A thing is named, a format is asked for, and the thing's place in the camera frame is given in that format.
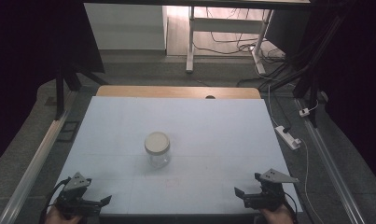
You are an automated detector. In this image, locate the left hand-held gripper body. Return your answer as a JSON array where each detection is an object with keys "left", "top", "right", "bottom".
[{"left": 55, "top": 172, "right": 102, "bottom": 218}]

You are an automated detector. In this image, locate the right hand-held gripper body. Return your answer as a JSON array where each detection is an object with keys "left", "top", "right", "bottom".
[{"left": 243, "top": 168, "right": 300, "bottom": 212}]

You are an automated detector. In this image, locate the clear plastic container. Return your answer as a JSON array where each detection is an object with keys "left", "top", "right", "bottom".
[{"left": 145, "top": 146, "right": 172, "bottom": 170}]

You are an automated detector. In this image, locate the cream plastic jar lid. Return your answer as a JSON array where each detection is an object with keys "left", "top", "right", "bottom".
[{"left": 144, "top": 131, "right": 172, "bottom": 156}]

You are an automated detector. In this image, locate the person's right hand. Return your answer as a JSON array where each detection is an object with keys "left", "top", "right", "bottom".
[{"left": 258, "top": 203, "right": 296, "bottom": 224}]

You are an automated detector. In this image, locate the person's left hand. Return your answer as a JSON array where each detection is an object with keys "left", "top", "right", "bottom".
[{"left": 45, "top": 204, "right": 83, "bottom": 224}]

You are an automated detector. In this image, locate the white power strip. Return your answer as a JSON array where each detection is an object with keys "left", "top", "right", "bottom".
[{"left": 274, "top": 124, "right": 302, "bottom": 151}]

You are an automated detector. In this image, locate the white table cover sheet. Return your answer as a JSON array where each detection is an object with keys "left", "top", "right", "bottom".
[{"left": 49, "top": 95, "right": 303, "bottom": 217}]

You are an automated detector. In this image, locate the black metal stand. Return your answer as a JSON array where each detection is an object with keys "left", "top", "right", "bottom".
[
  {"left": 259, "top": 12, "right": 348, "bottom": 129},
  {"left": 53, "top": 60, "right": 109, "bottom": 121}
]

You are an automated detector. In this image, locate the black curtain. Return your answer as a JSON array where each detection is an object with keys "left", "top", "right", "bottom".
[
  {"left": 310, "top": 0, "right": 376, "bottom": 189},
  {"left": 0, "top": 0, "right": 105, "bottom": 171}
]

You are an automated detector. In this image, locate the white cabinet panel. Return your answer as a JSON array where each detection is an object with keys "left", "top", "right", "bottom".
[{"left": 83, "top": 3, "right": 169, "bottom": 51}]

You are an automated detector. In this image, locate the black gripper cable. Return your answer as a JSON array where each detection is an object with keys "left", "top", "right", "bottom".
[
  {"left": 283, "top": 191, "right": 299, "bottom": 220},
  {"left": 39, "top": 177, "right": 72, "bottom": 224}
]

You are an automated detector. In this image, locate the aluminium rail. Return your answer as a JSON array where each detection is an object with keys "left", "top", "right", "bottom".
[
  {"left": 0, "top": 108, "right": 72, "bottom": 224},
  {"left": 295, "top": 98, "right": 368, "bottom": 224}
]

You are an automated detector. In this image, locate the white cable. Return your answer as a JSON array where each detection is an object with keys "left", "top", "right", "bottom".
[{"left": 267, "top": 83, "right": 325, "bottom": 224}]

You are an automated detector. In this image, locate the bundle of floor cables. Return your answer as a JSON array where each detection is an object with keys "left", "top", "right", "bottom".
[{"left": 193, "top": 7, "right": 289, "bottom": 64}]

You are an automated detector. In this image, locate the white desk frame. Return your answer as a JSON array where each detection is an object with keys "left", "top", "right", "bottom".
[{"left": 185, "top": 6, "right": 274, "bottom": 76}]

